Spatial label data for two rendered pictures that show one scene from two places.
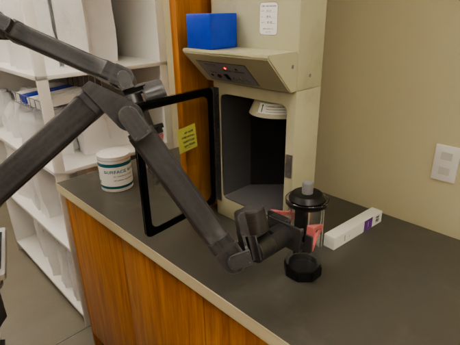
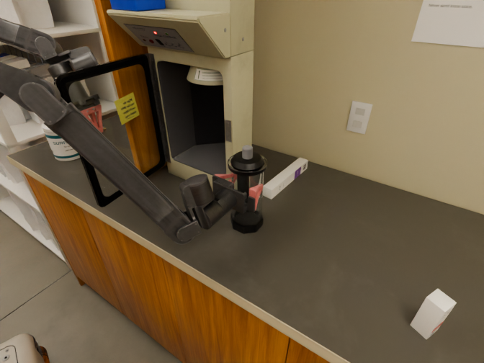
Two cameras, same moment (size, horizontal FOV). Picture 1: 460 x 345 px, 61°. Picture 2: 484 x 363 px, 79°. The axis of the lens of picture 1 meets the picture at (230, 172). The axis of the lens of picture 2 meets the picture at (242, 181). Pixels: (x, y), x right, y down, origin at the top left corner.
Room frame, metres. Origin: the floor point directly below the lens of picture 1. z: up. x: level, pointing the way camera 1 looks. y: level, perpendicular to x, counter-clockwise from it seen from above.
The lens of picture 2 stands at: (0.22, -0.04, 1.57)
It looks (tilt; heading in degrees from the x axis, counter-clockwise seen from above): 35 degrees down; 348
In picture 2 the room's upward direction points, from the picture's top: straight up
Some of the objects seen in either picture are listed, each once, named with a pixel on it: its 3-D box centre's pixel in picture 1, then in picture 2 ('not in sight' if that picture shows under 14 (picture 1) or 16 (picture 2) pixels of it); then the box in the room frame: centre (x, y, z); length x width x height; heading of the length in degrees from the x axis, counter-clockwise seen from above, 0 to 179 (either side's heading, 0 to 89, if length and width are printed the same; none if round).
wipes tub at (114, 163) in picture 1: (115, 169); (65, 138); (1.49, 0.47, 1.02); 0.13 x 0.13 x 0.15
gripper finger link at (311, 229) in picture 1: (307, 231); (249, 192); (0.84, -0.19, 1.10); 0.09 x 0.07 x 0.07; 133
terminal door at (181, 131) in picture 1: (179, 160); (122, 131); (1.11, 0.15, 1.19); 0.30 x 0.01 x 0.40; 140
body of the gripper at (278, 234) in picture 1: (278, 237); (223, 201); (0.82, -0.11, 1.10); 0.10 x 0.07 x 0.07; 43
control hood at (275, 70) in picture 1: (236, 68); (167, 33); (1.09, -0.02, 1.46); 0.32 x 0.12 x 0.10; 44
